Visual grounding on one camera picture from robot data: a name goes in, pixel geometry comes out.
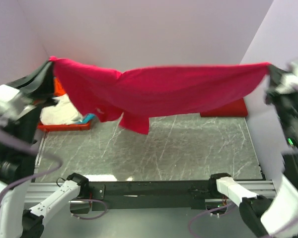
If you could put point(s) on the aluminium extrusion rail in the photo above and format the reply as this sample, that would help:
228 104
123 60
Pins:
39 191

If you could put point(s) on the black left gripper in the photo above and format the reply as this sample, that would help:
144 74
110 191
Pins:
36 89

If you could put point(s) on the folded dark red t-shirt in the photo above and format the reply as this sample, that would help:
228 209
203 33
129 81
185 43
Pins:
234 109

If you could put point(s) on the white t-shirt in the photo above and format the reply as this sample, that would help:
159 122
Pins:
63 113

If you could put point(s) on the bright pink t-shirt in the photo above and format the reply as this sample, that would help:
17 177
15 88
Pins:
135 96

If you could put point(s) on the light blue t-shirt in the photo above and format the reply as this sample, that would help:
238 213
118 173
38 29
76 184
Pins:
85 119

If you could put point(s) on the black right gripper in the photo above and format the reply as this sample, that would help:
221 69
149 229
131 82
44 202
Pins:
274 90

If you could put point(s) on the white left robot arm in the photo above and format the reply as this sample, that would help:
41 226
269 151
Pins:
17 162

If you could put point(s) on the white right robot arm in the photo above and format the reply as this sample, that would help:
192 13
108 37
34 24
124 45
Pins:
272 217

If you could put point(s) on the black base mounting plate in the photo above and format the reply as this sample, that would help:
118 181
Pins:
155 194

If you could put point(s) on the red plastic bin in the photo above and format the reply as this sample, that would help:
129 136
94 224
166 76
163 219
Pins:
70 127

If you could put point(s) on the orange t-shirt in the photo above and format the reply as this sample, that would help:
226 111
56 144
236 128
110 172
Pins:
58 89

